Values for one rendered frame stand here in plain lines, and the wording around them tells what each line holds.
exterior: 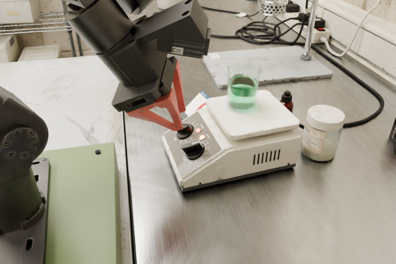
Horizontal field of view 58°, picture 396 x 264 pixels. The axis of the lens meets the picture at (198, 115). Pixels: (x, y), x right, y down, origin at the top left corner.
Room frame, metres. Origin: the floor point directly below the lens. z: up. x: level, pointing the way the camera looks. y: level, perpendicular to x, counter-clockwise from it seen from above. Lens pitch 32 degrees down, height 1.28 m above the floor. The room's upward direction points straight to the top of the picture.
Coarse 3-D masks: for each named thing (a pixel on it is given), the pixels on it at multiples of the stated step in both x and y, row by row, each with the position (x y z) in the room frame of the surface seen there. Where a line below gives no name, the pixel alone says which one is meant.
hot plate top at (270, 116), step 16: (224, 96) 0.54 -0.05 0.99; (272, 96) 0.54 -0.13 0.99; (224, 112) 0.49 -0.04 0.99; (256, 112) 0.49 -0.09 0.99; (272, 112) 0.49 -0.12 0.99; (288, 112) 0.49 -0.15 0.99; (224, 128) 0.44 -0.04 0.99; (240, 128) 0.44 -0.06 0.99; (256, 128) 0.44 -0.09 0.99; (272, 128) 0.44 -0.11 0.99; (288, 128) 0.45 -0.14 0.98
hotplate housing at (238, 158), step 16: (208, 112) 0.52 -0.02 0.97; (224, 144) 0.43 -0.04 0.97; (240, 144) 0.42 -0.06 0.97; (256, 144) 0.43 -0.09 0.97; (272, 144) 0.43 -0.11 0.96; (288, 144) 0.44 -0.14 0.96; (208, 160) 0.41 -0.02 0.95; (224, 160) 0.41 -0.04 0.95; (240, 160) 0.42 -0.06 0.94; (256, 160) 0.43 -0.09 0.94; (272, 160) 0.44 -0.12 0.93; (288, 160) 0.45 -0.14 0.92; (176, 176) 0.42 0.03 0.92; (192, 176) 0.40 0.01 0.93; (208, 176) 0.40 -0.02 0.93; (224, 176) 0.41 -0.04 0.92; (240, 176) 0.42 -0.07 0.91
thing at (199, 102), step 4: (200, 96) 0.64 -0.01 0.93; (196, 100) 0.64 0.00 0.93; (200, 100) 0.63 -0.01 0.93; (204, 100) 0.62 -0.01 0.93; (192, 104) 0.63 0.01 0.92; (196, 104) 0.63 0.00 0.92; (200, 104) 0.62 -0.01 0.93; (204, 104) 0.61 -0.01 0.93; (188, 108) 0.63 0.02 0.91; (192, 108) 0.62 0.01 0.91; (196, 108) 0.62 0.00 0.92; (200, 108) 0.61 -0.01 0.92; (192, 112) 0.61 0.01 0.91
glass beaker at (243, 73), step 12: (240, 60) 0.53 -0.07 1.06; (252, 60) 0.53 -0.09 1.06; (228, 72) 0.50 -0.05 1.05; (240, 72) 0.53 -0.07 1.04; (252, 72) 0.53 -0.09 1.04; (228, 84) 0.50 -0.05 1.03; (240, 84) 0.49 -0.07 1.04; (252, 84) 0.49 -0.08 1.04; (228, 96) 0.50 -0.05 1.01; (240, 96) 0.49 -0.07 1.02; (252, 96) 0.49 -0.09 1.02; (240, 108) 0.48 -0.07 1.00; (252, 108) 0.49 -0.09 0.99
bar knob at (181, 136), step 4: (184, 124) 0.48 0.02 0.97; (188, 124) 0.50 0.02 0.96; (184, 128) 0.48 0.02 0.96; (188, 128) 0.48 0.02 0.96; (192, 128) 0.49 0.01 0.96; (180, 132) 0.49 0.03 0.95; (184, 132) 0.48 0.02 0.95; (188, 132) 0.48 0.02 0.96; (192, 132) 0.48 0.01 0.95; (180, 136) 0.48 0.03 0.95; (184, 136) 0.48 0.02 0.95; (188, 136) 0.47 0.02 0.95
